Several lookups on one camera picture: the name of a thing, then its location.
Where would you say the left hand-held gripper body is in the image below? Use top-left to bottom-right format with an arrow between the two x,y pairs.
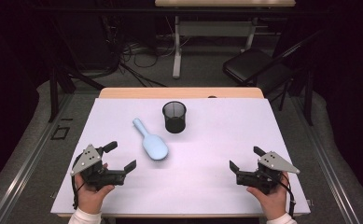
70,144 -> 128,191

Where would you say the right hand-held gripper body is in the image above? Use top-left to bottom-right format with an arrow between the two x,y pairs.
235,150 -> 301,196

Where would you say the black mesh pen holder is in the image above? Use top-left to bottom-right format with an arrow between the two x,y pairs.
161,100 -> 188,134

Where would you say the person's right hand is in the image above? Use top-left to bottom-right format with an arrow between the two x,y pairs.
246,172 -> 291,221

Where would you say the person's left hand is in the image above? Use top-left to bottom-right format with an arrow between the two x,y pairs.
75,173 -> 116,215

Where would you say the white table cover sheet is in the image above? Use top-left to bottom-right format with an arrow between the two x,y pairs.
49,97 -> 312,217

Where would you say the black metal stand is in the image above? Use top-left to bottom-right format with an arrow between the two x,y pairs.
47,18 -> 106,123
240,29 -> 325,127

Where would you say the black folding chair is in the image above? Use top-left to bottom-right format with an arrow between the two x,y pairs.
222,48 -> 295,112

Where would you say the white-legged background desk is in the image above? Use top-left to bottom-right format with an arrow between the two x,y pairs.
154,0 -> 297,79

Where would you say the left hand-held gripper cable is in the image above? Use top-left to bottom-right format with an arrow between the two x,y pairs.
71,153 -> 86,210

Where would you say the hand-held gripper cable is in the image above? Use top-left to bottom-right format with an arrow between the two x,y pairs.
271,172 -> 297,218
71,153 -> 86,210

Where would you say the right hand-held gripper cable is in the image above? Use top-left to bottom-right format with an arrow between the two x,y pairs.
271,172 -> 297,218

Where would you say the aluminium floor rail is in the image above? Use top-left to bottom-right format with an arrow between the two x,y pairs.
0,92 -> 75,224
289,96 -> 361,224

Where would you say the bundle of floor cables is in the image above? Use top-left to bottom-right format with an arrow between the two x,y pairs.
101,15 -> 190,89

